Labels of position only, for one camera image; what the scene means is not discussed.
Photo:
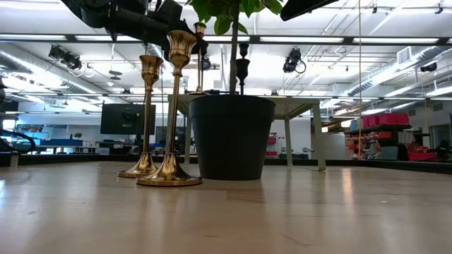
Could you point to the shelf with red bins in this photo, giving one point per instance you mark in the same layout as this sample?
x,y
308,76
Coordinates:
x,y
386,119

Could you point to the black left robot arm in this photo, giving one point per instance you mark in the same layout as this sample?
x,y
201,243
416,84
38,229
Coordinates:
x,y
116,19

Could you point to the black plant pot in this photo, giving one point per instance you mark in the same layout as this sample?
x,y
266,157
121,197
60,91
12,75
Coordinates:
x,y
231,141

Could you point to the black background screen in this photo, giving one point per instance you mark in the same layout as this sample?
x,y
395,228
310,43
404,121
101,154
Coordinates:
x,y
123,120

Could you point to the green leafy plant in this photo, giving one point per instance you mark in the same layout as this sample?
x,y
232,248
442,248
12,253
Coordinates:
x,y
233,53

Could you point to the overhead frame bar with lights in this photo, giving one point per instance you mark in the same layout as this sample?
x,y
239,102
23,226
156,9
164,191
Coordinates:
x,y
347,40

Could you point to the white ceiling air vent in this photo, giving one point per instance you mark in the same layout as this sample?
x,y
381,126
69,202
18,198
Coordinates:
x,y
404,55

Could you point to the black ceiling-mounted camera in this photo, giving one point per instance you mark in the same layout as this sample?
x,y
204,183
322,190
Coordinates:
x,y
292,60
65,58

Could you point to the black horizontal frame bar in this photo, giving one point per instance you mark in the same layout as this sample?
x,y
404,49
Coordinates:
x,y
353,97

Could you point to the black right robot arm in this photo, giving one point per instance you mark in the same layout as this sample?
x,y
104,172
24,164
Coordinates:
x,y
303,8

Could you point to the blue background table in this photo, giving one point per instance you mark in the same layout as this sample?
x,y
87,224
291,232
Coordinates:
x,y
61,142

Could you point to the gold candlestick holder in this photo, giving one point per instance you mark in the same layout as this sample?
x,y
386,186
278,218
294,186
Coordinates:
x,y
200,28
169,173
144,166

